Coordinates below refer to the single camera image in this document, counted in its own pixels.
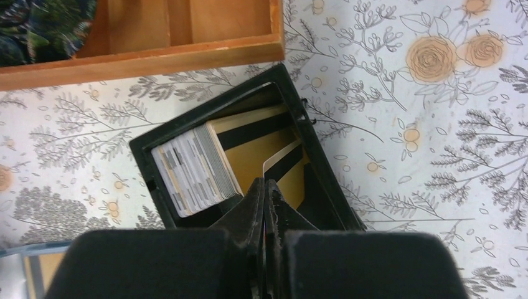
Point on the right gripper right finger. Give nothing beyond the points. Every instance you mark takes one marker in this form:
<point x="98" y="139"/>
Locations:
<point x="303" y="262"/>

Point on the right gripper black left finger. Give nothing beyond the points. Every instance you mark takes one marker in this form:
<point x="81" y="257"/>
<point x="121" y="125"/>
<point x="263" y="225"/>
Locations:
<point x="221" y="261"/>

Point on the gold black credit card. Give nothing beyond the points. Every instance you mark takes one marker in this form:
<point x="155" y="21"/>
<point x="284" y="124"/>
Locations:
<point x="40" y="271"/>

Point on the blue leather card holder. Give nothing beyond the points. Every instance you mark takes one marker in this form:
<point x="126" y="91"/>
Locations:
<point x="13" y="274"/>

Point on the orange compartment tray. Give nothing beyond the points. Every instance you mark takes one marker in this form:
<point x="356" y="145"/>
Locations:
<point x="137" y="38"/>

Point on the black card box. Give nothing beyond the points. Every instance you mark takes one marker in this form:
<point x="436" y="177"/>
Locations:
<point x="329" y="210"/>

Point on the white card in box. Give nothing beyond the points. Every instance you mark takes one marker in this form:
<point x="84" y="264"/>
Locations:
<point x="195" y="170"/>

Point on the gold card in box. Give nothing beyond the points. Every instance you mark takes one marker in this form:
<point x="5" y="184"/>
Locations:
<point x="246" y="140"/>

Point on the black tangled band pile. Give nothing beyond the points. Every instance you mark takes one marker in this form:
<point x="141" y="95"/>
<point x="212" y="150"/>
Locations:
<point x="38" y="31"/>

